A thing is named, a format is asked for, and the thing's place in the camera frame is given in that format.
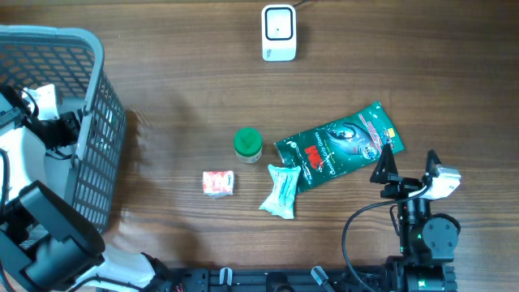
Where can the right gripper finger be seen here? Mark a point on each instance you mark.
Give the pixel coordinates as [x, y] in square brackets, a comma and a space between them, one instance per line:
[431, 164]
[386, 169]

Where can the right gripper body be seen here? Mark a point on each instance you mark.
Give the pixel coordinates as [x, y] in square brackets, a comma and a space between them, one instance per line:
[401, 187]

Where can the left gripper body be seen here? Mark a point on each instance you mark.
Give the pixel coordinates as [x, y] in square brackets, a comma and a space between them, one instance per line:
[66, 129]

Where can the green 3M gloves packet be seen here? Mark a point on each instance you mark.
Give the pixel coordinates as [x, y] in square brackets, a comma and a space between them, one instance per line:
[339, 147]

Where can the mint tissue pack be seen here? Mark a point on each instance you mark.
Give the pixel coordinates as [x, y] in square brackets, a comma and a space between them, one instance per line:
[280, 202]

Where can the chicken seasoning jar green lid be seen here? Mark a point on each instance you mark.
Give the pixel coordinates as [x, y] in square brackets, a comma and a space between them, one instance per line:
[248, 145]

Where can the red tissue box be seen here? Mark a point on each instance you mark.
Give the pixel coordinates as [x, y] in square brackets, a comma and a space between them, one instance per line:
[218, 183]

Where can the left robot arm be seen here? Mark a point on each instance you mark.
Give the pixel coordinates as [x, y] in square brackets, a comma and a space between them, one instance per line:
[46, 244]

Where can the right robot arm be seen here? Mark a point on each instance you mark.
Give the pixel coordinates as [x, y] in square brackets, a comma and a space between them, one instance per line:
[427, 240]

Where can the grey plastic mesh basket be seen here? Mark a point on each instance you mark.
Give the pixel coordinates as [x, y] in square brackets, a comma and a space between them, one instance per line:
[72, 60]

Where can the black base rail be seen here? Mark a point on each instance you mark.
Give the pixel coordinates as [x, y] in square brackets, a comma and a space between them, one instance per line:
[263, 280]

